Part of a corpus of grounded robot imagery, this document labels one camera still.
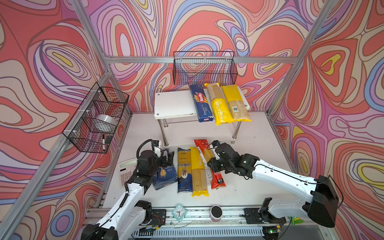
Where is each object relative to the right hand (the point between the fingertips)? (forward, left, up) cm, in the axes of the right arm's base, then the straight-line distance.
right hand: (210, 167), depth 78 cm
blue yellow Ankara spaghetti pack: (-3, +14, -10) cm, 18 cm away
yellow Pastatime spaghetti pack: (0, +6, -10) cm, 12 cm away
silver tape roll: (+18, +51, +21) cm, 58 cm away
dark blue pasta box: (-2, +25, -5) cm, 25 cm away
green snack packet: (-24, -40, -11) cm, 48 cm away
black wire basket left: (+11, +60, +19) cm, 64 cm away
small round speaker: (-20, -1, -7) cm, 22 cm away
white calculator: (+5, +50, -9) cm, 51 cm away
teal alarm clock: (-19, +17, -10) cm, 27 cm away
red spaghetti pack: (-7, -2, +3) cm, 8 cm away
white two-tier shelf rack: (+36, +19, -6) cm, 41 cm away
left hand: (+10, +23, +1) cm, 25 cm away
